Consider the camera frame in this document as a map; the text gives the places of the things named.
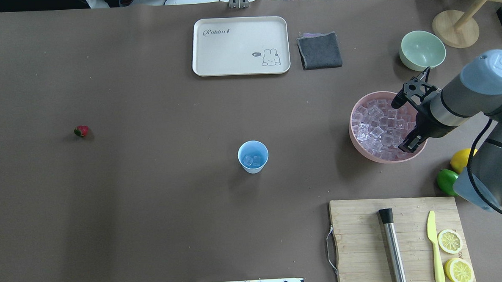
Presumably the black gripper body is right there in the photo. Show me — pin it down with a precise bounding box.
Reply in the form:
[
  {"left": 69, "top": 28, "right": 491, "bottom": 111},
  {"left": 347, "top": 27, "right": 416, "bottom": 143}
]
[{"left": 411, "top": 108, "right": 450, "bottom": 145}]

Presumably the red strawberry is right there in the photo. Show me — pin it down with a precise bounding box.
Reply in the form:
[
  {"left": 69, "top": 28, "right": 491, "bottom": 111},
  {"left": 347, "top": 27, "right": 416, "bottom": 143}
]
[{"left": 74, "top": 125, "right": 89, "bottom": 137}]

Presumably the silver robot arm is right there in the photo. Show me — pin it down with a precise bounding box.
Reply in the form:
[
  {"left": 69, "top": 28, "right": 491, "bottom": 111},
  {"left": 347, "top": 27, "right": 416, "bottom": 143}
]
[{"left": 391, "top": 49, "right": 502, "bottom": 215}]

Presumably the pink bowl of ice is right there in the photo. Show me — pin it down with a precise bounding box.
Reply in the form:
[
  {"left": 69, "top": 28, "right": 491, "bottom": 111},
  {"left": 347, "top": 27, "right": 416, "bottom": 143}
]
[{"left": 349, "top": 91, "right": 426, "bottom": 164}]

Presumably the wooden cup rack stand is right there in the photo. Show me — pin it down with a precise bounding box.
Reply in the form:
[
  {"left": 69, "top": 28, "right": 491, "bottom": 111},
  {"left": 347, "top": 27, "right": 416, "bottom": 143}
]
[{"left": 432, "top": 0, "right": 502, "bottom": 48}]

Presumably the light blue plastic cup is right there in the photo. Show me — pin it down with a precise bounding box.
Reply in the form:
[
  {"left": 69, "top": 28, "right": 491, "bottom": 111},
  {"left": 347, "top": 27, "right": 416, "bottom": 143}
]
[{"left": 237, "top": 140, "right": 269, "bottom": 174}]

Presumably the yellow lemon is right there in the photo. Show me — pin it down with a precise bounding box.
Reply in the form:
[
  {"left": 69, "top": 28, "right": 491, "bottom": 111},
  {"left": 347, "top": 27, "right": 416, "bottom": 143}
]
[{"left": 450, "top": 148, "right": 472, "bottom": 175}]

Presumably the green lime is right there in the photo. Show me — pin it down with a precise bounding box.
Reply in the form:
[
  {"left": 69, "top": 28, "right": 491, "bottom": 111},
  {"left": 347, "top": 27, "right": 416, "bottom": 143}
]
[{"left": 436, "top": 169, "right": 458, "bottom": 196}]

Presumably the mint green bowl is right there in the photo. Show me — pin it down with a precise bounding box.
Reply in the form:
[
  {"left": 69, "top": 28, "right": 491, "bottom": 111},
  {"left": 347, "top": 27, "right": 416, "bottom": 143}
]
[{"left": 399, "top": 30, "right": 447, "bottom": 72}]

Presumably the yellow plastic knife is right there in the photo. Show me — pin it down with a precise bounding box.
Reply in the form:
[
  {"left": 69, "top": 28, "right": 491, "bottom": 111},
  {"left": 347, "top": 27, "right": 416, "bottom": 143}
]
[{"left": 426, "top": 210, "right": 446, "bottom": 282}]

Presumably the lemon half slice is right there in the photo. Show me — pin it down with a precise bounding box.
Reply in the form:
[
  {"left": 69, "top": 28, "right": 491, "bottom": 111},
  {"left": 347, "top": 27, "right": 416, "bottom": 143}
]
[
  {"left": 444, "top": 259, "right": 475, "bottom": 282},
  {"left": 437, "top": 229, "right": 464, "bottom": 254}
]

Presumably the steel muddler black tip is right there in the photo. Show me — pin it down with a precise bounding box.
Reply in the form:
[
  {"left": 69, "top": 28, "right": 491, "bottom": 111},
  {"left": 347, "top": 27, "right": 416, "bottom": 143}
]
[{"left": 378, "top": 208, "right": 408, "bottom": 282}]

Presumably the bamboo cutting board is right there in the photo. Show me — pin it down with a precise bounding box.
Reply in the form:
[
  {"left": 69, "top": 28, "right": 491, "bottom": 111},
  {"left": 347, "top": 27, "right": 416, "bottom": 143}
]
[{"left": 328, "top": 197, "right": 465, "bottom": 282}]

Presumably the grey folded cloth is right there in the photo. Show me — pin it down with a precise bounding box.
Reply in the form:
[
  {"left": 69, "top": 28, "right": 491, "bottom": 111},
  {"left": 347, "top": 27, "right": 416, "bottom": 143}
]
[{"left": 297, "top": 31, "right": 343, "bottom": 70}]

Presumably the cream rabbit tray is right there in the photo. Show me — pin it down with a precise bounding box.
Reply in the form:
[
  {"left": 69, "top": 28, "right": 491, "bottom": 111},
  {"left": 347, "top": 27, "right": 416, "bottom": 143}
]
[{"left": 192, "top": 16, "right": 291, "bottom": 77}]

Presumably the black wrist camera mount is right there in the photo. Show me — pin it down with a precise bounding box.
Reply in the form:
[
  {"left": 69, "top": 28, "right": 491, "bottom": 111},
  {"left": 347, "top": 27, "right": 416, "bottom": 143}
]
[{"left": 391, "top": 66, "right": 441, "bottom": 111}]

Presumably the black camera cable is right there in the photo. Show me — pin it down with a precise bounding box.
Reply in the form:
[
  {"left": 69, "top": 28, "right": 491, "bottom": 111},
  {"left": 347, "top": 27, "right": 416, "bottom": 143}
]
[{"left": 464, "top": 117, "right": 502, "bottom": 227}]

